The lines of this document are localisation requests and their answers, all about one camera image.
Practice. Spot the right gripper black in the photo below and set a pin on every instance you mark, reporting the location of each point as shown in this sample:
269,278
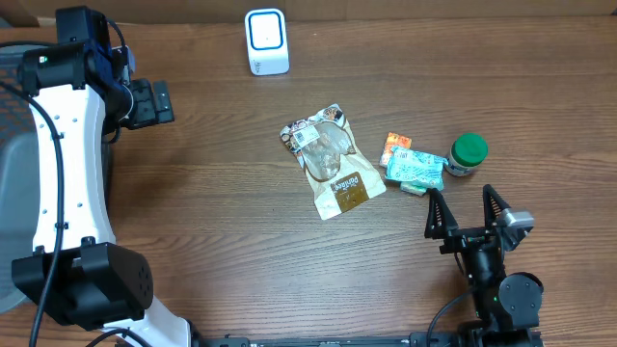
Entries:
437,228

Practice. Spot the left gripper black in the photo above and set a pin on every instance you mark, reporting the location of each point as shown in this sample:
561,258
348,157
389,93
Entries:
150,112

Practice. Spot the green lid jar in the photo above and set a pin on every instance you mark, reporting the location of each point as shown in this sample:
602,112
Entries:
466,154

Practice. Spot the teal white tissue pack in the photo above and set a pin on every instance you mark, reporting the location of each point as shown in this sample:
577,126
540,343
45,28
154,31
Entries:
409,187

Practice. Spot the teal wet wipes pack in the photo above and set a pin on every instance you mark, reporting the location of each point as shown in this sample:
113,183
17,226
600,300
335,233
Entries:
418,168

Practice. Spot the orange Kleenex tissue pack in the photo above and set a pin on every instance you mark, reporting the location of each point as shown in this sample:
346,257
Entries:
393,140

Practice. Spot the beige foil pouch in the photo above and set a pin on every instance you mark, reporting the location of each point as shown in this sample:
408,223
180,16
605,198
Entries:
340,176

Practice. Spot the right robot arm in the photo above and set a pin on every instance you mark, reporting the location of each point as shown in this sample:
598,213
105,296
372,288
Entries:
506,306

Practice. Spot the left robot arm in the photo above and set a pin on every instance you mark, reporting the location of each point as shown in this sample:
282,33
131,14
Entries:
80,89

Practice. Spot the white barcode scanner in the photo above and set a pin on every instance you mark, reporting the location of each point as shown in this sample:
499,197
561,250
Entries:
267,44

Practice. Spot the grey plastic basket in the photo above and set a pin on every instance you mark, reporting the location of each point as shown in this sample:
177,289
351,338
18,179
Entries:
20,191

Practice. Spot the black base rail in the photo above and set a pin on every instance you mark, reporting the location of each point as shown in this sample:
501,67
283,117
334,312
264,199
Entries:
412,340

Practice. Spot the cardboard back wall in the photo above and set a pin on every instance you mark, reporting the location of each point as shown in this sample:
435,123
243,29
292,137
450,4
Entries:
32,13

